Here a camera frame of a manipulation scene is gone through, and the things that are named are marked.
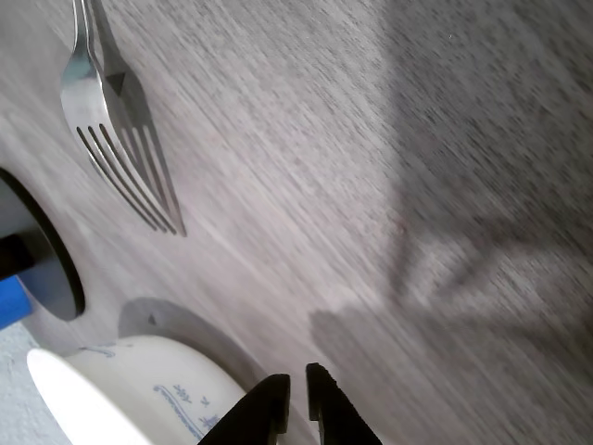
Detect metal fork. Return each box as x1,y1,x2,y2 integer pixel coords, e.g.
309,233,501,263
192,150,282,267
59,0,182,236

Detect white round plate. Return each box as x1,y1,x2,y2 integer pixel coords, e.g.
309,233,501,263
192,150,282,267
26,336,249,445

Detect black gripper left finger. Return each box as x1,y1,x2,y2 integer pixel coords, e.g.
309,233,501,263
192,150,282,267
197,373,292,445

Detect blue object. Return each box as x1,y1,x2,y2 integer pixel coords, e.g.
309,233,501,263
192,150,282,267
0,274,32,329

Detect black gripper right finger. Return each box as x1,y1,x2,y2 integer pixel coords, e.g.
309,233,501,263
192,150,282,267
305,362,384,445

